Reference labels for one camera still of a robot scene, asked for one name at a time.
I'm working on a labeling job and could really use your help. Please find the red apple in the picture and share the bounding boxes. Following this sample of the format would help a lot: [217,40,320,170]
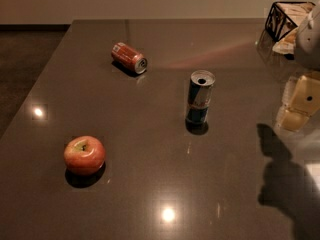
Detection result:
[64,136,106,176]

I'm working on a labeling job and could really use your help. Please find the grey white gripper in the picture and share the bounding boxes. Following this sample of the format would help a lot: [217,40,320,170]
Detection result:
[276,3,320,132]

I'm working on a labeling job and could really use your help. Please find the red soda can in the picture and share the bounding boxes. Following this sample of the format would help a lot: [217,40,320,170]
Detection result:
[111,42,148,74]

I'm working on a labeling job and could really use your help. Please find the white napkins in basket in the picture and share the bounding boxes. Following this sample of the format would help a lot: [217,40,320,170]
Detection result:
[271,2,315,55]

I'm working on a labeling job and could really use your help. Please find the blue silver redbull can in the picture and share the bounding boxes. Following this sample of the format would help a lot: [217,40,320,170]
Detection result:
[186,70,216,125]

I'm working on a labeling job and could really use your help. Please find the black wire basket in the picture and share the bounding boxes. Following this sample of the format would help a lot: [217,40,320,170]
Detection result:
[265,1,315,42]

